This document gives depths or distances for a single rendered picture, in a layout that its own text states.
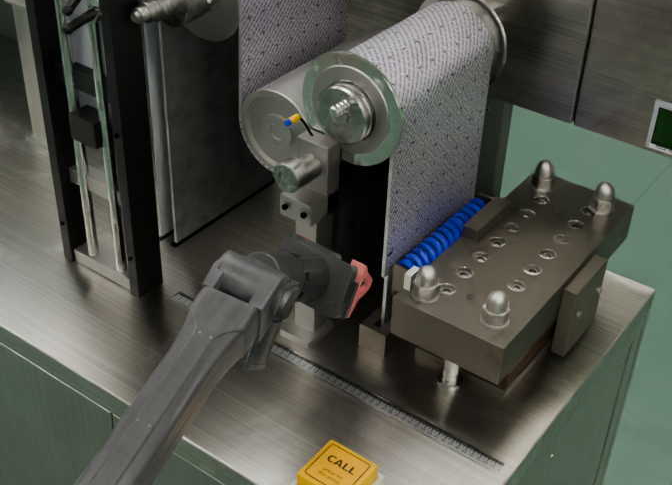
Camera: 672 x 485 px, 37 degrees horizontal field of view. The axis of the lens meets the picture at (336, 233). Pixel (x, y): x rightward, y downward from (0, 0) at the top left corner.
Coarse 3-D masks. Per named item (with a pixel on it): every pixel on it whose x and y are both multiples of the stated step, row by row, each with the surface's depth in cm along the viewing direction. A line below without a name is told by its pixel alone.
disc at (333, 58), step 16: (320, 64) 122; (336, 64) 120; (352, 64) 119; (368, 64) 117; (304, 80) 125; (384, 80) 117; (304, 96) 126; (384, 96) 118; (400, 112) 118; (320, 128) 127; (400, 128) 119; (384, 144) 121; (352, 160) 126; (368, 160) 124; (384, 160) 123
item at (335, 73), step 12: (492, 36) 136; (492, 48) 136; (492, 60) 137; (324, 72) 122; (336, 72) 121; (348, 72) 119; (360, 72) 118; (324, 84) 123; (360, 84) 119; (372, 84) 118; (312, 96) 125; (372, 96) 119; (384, 108) 119; (384, 120) 119; (324, 132) 126; (372, 132) 122; (384, 132) 120; (360, 144) 124; (372, 144) 122
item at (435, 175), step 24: (480, 96) 137; (456, 120) 133; (480, 120) 140; (432, 144) 130; (456, 144) 136; (480, 144) 143; (408, 168) 127; (432, 168) 133; (456, 168) 139; (408, 192) 129; (432, 192) 135; (456, 192) 142; (408, 216) 132; (432, 216) 138; (384, 240) 130; (408, 240) 135; (384, 264) 132
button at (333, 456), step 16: (336, 448) 121; (320, 464) 119; (336, 464) 119; (352, 464) 119; (368, 464) 119; (304, 480) 117; (320, 480) 117; (336, 480) 117; (352, 480) 117; (368, 480) 118
